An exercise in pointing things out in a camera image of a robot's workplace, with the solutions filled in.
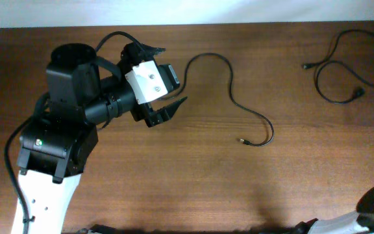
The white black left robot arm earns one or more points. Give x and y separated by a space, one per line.
86 92

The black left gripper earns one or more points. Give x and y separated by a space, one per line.
138 112

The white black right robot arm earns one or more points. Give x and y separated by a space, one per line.
359 221

